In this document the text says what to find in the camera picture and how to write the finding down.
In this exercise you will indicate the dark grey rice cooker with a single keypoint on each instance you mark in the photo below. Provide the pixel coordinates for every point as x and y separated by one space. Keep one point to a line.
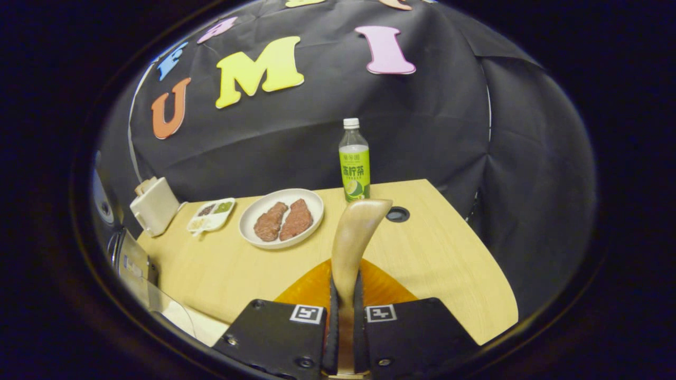
132 264

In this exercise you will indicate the clear box of rice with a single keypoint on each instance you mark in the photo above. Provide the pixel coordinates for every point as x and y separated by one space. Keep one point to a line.
195 324

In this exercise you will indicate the white divided bean dish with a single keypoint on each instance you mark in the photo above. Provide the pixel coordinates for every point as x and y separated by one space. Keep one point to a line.
211 215

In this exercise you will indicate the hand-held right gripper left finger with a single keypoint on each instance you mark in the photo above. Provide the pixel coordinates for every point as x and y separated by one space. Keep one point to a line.
274 338

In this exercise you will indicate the white toaster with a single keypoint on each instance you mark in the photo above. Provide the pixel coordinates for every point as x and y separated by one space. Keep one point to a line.
156 211

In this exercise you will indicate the brown bread slice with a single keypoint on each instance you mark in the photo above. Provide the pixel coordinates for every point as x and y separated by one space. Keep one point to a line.
143 186

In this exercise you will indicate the brown meat piece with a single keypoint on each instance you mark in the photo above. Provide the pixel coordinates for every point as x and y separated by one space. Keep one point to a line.
297 219
269 222

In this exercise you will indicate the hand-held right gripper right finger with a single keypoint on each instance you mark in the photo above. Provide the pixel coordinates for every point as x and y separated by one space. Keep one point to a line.
412 338

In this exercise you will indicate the wooden spoon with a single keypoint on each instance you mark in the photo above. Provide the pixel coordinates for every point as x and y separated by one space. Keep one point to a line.
351 243

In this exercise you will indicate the black backdrop cloth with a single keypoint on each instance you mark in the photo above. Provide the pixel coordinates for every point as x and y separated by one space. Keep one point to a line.
422 132

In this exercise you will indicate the white round plate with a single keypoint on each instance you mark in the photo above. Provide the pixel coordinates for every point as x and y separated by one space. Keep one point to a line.
311 208

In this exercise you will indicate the green label tea bottle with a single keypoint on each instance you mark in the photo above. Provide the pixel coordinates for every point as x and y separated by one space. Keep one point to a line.
354 169

